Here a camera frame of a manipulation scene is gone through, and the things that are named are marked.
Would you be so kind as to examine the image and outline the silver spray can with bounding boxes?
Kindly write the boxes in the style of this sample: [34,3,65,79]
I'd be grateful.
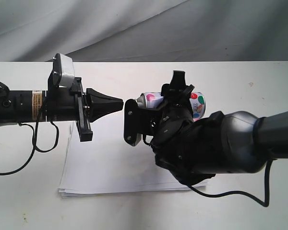
[136,92,206,121]

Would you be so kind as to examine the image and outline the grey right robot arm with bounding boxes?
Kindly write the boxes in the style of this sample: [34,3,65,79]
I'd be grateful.
[150,70,288,185]

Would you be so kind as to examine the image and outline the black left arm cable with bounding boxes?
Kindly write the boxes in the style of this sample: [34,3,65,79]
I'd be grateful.
[0,77,60,176]

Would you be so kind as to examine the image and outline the white paper stack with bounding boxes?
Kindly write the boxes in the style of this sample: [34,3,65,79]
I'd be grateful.
[57,119,209,200]

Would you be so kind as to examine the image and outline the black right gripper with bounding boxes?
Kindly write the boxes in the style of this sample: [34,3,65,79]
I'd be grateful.
[150,70,194,149]

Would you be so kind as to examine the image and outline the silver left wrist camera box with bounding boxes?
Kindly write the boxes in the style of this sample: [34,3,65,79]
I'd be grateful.
[52,53,75,88]

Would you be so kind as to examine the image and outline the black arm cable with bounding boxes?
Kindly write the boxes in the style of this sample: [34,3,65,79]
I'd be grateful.
[189,158,274,207]
[0,77,60,176]

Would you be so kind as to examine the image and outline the grey fabric backdrop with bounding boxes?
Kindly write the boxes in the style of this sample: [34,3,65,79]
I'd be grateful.
[0,0,288,62]

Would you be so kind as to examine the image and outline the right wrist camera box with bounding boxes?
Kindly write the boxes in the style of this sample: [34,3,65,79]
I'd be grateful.
[123,96,162,147]

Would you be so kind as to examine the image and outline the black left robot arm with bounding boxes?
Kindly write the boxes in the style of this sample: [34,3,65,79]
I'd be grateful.
[0,77,123,142]

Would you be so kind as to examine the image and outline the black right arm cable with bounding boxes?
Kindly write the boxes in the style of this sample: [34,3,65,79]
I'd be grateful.
[189,158,274,207]

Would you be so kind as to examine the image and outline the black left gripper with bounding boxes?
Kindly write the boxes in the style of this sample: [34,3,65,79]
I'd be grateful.
[46,73,123,142]

